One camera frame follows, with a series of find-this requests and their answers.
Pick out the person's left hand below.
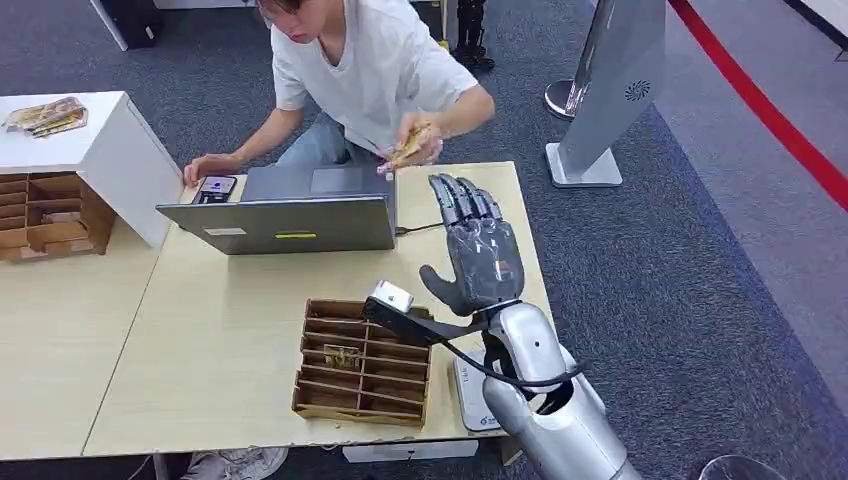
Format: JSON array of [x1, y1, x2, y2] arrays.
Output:
[[389, 111, 445, 170]]

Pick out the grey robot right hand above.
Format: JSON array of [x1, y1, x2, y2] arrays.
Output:
[[418, 172, 526, 318]]

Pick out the person's right hand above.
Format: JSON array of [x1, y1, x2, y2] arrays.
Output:
[[182, 152, 244, 189]]

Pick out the yellow cards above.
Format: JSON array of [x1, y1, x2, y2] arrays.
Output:
[[376, 122, 432, 176]]

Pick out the yellow printed card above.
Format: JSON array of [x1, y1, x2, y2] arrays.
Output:
[[323, 345, 363, 372]]

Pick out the black smartphone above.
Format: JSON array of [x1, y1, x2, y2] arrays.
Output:
[[192, 175, 238, 206]]

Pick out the white cabinet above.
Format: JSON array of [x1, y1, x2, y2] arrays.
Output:
[[0, 91, 187, 250]]

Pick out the grey laptop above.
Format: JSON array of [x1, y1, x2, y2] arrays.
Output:
[[155, 164, 398, 257]]

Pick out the person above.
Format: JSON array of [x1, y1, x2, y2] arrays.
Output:
[[183, 0, 497, 189]]

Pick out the black legs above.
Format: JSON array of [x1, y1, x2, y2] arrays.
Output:
[[453, 0, 497, 73]]

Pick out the chrome stanchion base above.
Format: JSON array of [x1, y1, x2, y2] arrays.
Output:
[[543, 78, 579, 121]]

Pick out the white flat device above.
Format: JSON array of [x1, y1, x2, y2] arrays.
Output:
[[453, 344, 608, 433]]

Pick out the black box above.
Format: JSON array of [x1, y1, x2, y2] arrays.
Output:
[[99, 0, 165, 52]]

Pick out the wooden slotted card box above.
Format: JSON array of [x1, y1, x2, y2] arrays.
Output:
[[0, 173, 119, 264], [290, 298, 434, 429]]

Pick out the pile of wrapped cards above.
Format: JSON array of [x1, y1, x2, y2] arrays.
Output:
[[2, 96, 89, 140]]

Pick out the white table leg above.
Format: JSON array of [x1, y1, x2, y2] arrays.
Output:
[[88, 0, 130, 53]]

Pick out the silver kiosk stand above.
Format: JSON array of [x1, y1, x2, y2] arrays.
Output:
[[545, 0, 668, 189]]

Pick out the white bar under desk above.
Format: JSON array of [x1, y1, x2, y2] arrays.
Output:
[[341, 439, 480, 464]]

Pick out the pale shoe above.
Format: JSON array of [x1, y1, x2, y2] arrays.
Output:
[[178, 447, 290, 480]]

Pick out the red floor tape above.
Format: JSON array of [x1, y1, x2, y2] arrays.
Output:
[[667, 0, 848, 215]]

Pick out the black laptop cable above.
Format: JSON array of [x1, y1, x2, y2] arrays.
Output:
[[395, 221, 447, 238]]

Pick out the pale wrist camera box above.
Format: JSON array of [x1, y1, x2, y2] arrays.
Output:
[[368, 279, 416, 315]]

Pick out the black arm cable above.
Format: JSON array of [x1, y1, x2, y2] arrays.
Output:
[[433, 336, 586, 393]]

